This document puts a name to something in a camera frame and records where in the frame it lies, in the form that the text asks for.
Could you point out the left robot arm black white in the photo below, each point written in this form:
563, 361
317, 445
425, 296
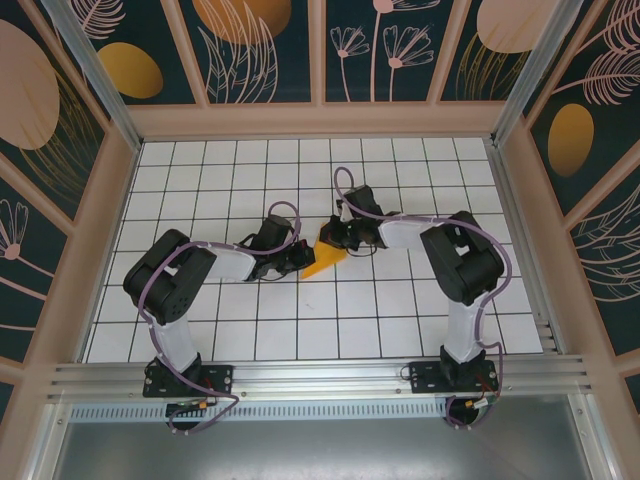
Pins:
165, 285

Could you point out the grey metal sheet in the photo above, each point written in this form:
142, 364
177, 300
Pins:
320, 450

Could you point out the aluminium front rail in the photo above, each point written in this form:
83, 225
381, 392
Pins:
320, 380

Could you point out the aluminium corner post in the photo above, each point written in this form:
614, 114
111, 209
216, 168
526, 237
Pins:
540, 70
95, 70

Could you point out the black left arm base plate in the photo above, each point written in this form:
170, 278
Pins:
220, 380

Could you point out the small circuit board with connector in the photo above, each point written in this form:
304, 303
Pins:
482, 402
195, 406

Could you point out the aluminium side rail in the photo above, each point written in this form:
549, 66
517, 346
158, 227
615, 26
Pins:
506, 200

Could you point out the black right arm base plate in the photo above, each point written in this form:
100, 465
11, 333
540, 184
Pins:
425, 377

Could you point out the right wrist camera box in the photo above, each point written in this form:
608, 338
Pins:
345, 212

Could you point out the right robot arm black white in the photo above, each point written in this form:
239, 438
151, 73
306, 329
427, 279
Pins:
465, 265

